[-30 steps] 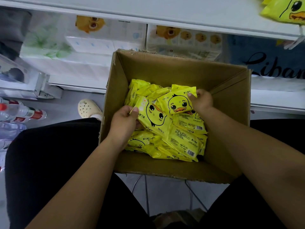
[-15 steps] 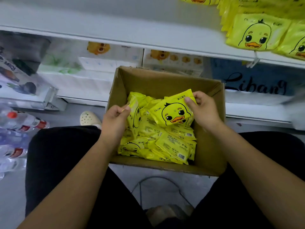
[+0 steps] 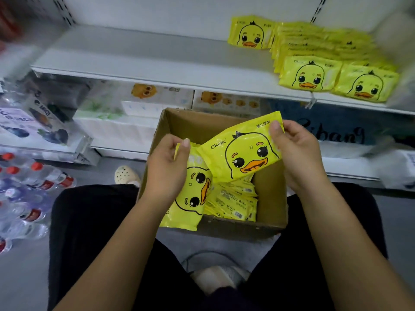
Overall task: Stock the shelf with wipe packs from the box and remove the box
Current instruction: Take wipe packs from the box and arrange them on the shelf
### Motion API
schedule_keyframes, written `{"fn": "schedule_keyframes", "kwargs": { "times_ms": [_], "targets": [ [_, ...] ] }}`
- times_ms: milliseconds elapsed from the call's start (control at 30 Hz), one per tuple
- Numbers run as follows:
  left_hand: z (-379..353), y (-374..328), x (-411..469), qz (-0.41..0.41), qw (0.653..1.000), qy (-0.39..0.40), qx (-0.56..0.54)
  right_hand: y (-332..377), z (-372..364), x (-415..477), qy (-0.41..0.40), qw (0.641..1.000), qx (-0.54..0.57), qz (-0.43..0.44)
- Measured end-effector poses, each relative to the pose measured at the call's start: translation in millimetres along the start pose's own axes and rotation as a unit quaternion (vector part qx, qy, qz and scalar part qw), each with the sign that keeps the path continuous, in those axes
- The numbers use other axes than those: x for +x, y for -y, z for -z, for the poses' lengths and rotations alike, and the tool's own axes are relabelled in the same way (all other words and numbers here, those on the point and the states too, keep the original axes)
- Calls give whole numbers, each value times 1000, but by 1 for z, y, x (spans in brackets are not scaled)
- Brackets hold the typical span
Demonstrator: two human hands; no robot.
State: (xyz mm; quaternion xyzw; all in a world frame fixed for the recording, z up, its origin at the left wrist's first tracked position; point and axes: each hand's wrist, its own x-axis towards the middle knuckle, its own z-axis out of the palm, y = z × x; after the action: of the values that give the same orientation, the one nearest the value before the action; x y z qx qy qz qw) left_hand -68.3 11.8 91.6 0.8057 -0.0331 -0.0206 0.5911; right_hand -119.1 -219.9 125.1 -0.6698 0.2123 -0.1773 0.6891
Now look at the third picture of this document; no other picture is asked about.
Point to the person's right hand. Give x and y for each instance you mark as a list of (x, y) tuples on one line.
[(301, 158)]

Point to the person's left hand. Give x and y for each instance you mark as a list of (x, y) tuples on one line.
[(165, 171)]

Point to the yellow duck packet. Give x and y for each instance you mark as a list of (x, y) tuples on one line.
[(188, 197), (243, 152), (251, 34)]

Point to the brown cardboard box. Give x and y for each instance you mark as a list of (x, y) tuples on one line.
[(175, 123)]

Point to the white metal shelf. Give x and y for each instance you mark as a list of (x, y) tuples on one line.
[(162, 55)]

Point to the person's right forearm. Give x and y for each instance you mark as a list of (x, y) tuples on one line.
[(350, 249)]

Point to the person's left forearm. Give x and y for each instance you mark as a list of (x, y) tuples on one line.
[(117, 262)]

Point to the person's left cream clog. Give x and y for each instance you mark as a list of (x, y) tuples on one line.
[(126, 175)]

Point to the white duck tissue pack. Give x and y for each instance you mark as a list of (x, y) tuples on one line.
[(227, 106), (168, 100)]

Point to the person's black trousers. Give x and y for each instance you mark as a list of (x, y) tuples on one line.
[(84, 236)]

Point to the white pegboard shelf unit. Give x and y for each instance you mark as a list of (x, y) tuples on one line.
[(45, 6)]

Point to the green white tissue pack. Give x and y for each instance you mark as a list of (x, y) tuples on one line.
[(97, 106)]

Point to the blue white roll pack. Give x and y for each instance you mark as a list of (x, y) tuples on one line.
[(395, 168)]

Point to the MIQI boxes with fruit print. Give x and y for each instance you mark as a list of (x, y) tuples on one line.
[(32, 126)]

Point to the pack of red-capped bottles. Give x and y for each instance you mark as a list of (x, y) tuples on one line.
[(26, 191)]

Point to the metal frame stool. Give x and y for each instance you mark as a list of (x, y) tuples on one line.
[(214, 278)]

